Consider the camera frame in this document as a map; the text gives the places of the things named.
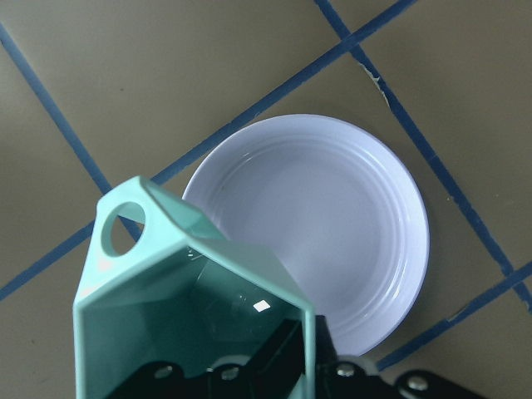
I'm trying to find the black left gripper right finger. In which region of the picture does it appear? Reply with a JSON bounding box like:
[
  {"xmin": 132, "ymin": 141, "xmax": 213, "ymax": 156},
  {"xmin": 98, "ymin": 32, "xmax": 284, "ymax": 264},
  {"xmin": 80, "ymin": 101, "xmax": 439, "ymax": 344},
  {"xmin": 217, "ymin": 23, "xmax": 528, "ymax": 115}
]
[{"xmin": 315, "ymin": 315, "xmax": 481, "ymax": 399}]

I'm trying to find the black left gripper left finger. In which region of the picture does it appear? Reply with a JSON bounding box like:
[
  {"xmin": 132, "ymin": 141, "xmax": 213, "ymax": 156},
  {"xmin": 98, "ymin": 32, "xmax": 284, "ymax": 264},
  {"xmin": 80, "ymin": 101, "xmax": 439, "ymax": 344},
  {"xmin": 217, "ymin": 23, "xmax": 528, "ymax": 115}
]
[{"xmin": 108, "ymin": 319, "xmax": 303, "ymax": 399}]

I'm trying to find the teal angular cup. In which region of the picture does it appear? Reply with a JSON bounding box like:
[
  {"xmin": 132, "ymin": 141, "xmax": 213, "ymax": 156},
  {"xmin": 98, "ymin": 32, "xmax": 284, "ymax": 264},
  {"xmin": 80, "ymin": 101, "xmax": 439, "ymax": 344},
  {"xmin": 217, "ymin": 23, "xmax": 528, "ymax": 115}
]
[{"xmin": 72, "ymin": 176, "xmax": 316, "ymax": 398}]

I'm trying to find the lavender round plate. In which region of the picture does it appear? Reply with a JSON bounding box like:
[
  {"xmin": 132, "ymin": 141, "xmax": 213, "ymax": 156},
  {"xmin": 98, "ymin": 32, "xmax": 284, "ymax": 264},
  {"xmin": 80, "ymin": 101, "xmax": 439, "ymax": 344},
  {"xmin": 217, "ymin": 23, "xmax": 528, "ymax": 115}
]
[{"xmin": 183, "ymin": 114, "xmax": 430, "ymax": 355}]

